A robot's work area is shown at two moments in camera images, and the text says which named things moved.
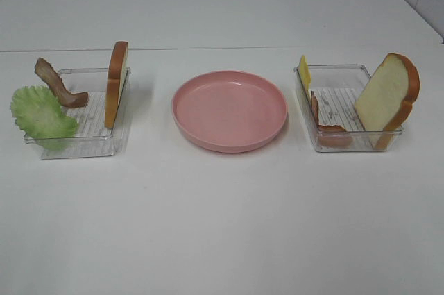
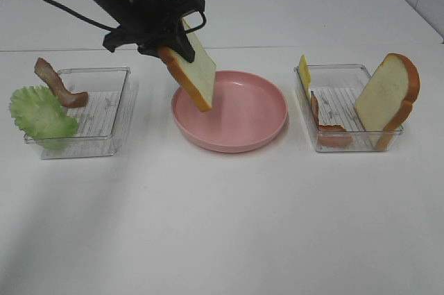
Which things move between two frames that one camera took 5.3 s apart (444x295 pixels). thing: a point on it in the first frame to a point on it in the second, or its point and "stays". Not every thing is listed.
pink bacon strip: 334,135 stays
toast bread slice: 116,73 to 198,76
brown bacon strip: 46,71 stays
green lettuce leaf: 37,113 stays
